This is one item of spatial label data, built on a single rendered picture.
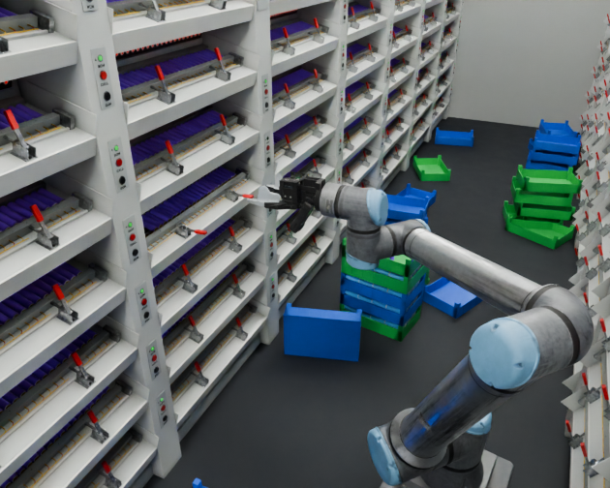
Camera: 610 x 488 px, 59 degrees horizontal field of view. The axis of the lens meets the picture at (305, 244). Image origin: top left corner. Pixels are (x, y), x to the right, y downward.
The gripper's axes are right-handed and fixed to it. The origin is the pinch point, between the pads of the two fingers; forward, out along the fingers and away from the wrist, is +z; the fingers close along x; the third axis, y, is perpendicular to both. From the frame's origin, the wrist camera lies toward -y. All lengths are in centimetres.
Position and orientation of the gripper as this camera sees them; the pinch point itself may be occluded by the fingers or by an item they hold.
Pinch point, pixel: (259, 195)
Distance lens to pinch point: 154.7
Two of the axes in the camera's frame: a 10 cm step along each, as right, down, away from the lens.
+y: -0.3, -8.8, -4.8
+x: -4.2, 4.5, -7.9
